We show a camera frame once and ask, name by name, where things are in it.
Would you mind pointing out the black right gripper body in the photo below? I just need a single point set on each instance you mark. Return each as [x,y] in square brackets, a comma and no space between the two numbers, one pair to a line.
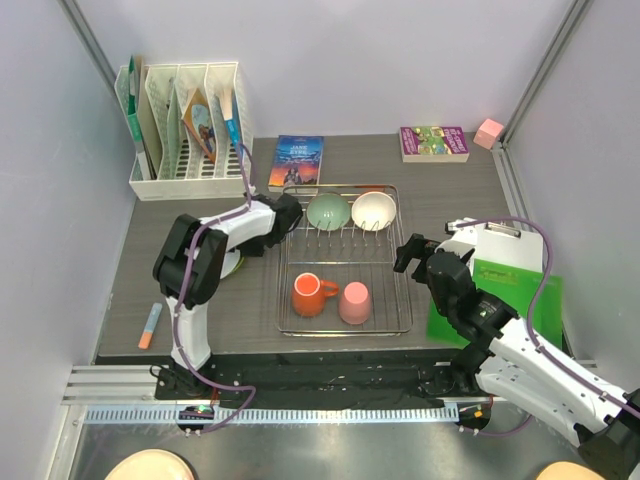
[444,304]

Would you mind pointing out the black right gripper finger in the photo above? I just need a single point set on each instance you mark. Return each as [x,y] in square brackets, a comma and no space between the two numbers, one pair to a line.
[420,272]
[414,248]

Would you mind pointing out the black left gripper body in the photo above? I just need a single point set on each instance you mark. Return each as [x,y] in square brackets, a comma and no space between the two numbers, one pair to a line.
[254,247]

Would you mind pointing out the mint green bowl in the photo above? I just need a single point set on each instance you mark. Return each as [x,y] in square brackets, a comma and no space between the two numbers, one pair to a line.
[328,212]

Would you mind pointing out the white orange bowl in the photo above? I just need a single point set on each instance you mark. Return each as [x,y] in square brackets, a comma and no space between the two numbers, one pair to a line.
[373,211]

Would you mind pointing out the pink plastic cup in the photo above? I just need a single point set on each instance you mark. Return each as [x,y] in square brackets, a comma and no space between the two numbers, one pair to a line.
[355,304]

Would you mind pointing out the light blue plate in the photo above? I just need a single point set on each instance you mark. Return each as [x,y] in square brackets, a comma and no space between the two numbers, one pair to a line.
[231,262]

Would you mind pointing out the metal wire dish rack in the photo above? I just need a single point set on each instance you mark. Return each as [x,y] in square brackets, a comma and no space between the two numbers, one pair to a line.
[351,248]

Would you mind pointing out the lime green plate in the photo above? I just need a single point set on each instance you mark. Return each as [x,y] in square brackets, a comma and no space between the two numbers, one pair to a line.
[241,263]

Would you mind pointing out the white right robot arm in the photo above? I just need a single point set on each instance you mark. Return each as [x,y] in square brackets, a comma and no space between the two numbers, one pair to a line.
[507,358]

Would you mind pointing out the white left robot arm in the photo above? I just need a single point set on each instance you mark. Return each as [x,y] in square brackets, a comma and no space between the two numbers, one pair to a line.
[191,262]

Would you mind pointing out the Jane Eyre book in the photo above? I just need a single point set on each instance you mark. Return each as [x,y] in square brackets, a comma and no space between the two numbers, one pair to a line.
[297,162]

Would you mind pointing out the white clipboard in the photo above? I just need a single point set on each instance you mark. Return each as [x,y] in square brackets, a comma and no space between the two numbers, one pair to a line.
[508,246]

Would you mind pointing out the orange mug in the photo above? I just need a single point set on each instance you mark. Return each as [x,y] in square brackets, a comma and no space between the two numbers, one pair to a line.
[309,294]

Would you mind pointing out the blue spine book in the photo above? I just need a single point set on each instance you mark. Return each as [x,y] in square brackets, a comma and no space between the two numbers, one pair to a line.
[226,102]

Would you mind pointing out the purple puzzle book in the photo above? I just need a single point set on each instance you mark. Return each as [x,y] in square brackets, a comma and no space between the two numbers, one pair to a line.
[433,144]

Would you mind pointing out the colourful children's book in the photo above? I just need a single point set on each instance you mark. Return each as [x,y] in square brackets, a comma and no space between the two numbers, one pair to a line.
[198,121]

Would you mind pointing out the white file organizer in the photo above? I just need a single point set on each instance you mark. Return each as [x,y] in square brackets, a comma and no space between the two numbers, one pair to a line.
[179,169]

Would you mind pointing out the pink cube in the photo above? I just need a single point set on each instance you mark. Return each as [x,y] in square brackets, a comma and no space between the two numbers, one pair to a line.
[488,133]

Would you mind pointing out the teal folder in organizer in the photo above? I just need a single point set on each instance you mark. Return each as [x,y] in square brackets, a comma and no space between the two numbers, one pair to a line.
[134,68]

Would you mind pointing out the orange blue highlighter marker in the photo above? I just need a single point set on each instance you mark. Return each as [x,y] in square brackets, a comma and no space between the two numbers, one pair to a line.
[150,325]

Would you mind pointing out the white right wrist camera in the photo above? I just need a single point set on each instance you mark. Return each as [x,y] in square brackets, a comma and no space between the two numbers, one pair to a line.
[461,240]

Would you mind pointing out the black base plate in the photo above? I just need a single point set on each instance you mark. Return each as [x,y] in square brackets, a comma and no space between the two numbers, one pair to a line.
[325,380]

